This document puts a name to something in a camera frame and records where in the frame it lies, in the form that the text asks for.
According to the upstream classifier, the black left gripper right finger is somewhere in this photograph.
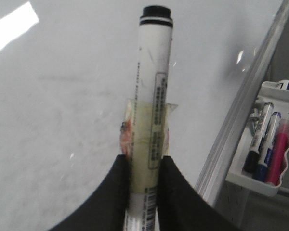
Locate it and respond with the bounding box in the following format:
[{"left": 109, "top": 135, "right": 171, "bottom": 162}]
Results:
[{"left": 157, "top": 156, "right": 238, "bottom": 231}]

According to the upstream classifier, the white marker tray holder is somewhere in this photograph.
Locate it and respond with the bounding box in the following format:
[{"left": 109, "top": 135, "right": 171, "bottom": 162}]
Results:
[{"left": 226, "top": 80, "right": 289, "bottom": 196}]

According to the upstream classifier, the white whiteboard with aluminium frame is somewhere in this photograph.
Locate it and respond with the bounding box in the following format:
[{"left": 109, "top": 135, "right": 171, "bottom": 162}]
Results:
[{"left": 0, "top": 0, "right": 282, "bottom": 231}]

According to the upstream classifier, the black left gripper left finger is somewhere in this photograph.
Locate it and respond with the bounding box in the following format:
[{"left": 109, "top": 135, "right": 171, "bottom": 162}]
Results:
[{"left": 50, "top": 154, "right": 130, "bottom": 231}]

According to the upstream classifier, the white black whiteboard marker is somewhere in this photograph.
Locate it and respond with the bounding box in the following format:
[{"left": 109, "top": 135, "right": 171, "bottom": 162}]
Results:
[{"left": 120, "top": 5, "right": 173, "bottom": 231}]

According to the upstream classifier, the pink marker in tray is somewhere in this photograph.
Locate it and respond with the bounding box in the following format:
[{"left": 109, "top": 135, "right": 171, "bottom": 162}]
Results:
[{"left": 265, "top": 119, "right": 289, "bottom": 186}]

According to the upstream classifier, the black capped marker in tray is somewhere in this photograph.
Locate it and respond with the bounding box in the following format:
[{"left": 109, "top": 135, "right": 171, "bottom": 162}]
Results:
[{"left": 243, "top": 102, "right": 274, "bottom": 173}]

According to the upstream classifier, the blue capped marker in tray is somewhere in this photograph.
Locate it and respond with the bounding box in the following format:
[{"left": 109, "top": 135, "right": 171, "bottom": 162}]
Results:
[{"left": 253, "top": 112, "right": 281, "bottom": 182}]

